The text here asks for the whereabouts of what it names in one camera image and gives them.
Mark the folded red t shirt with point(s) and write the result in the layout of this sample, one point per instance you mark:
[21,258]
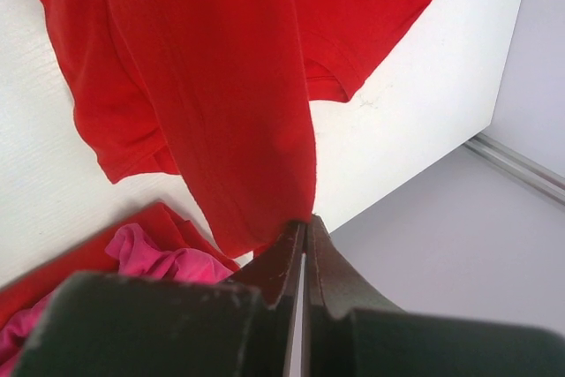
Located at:
[161,229]

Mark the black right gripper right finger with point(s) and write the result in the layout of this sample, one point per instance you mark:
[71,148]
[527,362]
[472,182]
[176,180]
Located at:
[351,329]

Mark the right aluminium frame post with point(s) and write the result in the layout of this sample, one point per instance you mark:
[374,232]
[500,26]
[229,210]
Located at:
[521,168]

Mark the folded pink t shirt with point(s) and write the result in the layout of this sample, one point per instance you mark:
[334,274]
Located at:
[184,265]

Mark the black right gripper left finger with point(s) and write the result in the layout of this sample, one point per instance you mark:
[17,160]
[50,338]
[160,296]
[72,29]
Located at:
[113,325]

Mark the red t shirt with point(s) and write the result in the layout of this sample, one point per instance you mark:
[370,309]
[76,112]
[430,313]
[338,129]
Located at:
[161,229]
[218,92]

